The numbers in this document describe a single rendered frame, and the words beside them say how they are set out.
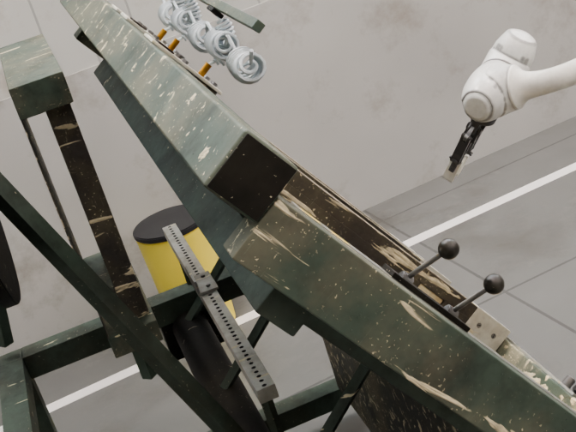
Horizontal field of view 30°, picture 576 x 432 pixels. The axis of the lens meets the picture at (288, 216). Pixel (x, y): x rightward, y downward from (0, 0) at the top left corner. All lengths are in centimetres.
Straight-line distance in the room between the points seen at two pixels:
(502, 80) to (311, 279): 101
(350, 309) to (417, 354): 14
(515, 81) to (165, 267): 290
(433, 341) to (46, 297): 411
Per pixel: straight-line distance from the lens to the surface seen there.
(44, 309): 567
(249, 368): 277
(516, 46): 258
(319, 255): 156
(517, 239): 534
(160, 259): 505
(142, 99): 201
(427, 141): 618
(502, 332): 279
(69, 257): 253
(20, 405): 356
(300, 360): 480
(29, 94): 295
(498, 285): 195
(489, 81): 245
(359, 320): 162
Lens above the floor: 236
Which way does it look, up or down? 22 degrees down
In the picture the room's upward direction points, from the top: 17 degrees counter-clockwise
